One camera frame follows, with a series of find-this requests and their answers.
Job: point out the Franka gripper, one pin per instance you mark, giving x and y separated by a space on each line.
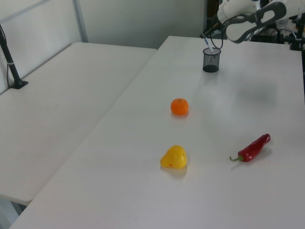
224 12

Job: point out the blue white marker pen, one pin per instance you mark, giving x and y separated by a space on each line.
209 46

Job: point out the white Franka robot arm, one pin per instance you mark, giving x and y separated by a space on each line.
238 31

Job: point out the black mesh pen cup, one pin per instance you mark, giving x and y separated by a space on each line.
214 68

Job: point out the black equipment box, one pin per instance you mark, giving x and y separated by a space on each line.
269 37

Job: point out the orange mandarin fruit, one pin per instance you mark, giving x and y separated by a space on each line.
179 107

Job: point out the black clamp stand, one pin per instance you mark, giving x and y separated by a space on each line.
297 41

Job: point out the red chili pepper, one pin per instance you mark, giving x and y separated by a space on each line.
252 149

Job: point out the yellow pear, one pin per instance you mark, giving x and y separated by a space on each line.
174 157

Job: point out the black pole with base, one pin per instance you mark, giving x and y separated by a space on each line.
12 66

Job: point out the grey partition frame post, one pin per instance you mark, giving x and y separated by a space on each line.
81 21

